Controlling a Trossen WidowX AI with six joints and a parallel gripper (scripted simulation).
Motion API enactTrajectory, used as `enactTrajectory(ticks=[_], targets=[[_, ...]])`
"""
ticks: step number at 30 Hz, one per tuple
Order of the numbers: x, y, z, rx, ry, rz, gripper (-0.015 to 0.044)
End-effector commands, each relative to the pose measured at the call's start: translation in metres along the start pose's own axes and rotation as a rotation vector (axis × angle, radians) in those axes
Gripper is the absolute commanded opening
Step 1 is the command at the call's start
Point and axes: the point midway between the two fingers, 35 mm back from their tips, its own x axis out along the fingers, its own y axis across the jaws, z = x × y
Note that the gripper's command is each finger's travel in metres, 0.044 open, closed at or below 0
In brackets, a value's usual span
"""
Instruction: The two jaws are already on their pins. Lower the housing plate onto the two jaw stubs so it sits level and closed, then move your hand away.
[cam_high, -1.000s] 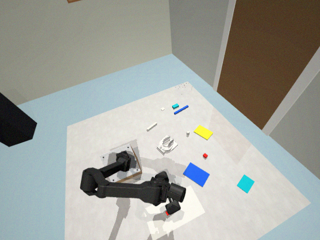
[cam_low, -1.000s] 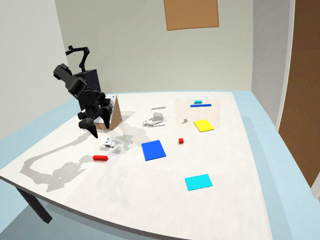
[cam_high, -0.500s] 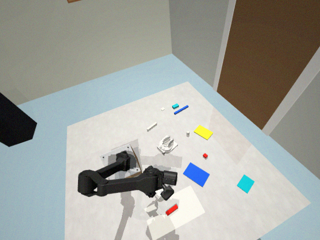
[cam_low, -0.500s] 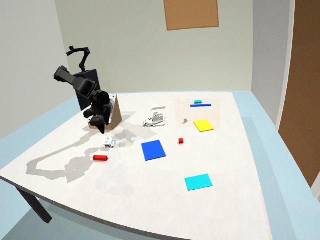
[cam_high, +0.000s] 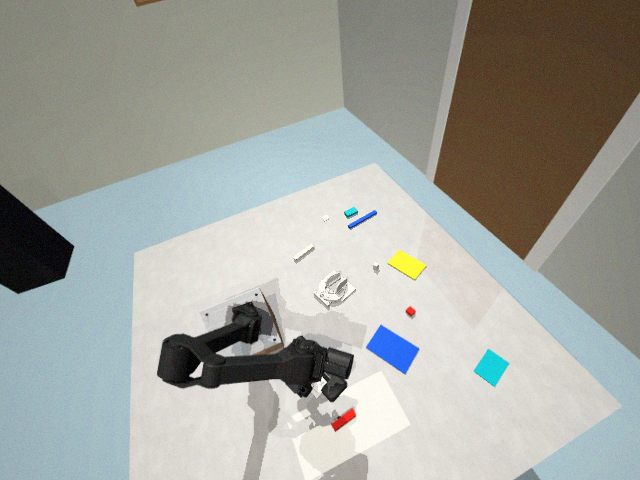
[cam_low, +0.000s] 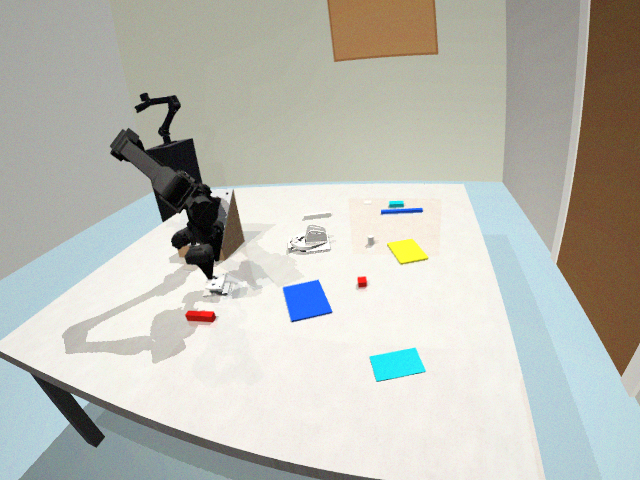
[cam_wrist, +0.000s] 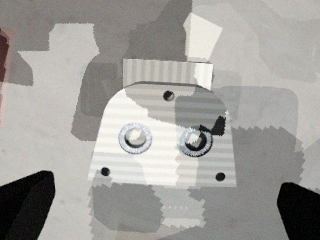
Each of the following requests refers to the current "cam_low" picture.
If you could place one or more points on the cyan flat rectangular plate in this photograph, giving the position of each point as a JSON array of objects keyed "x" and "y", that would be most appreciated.
[{"x": 396, "y": 364}]

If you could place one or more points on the blue long flat bar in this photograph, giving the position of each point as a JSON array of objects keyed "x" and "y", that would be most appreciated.
[{"x": 399, "y": 211}]

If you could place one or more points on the blue flat square plate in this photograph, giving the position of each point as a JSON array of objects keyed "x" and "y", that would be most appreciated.
[{"x": 306, "y": 300}]

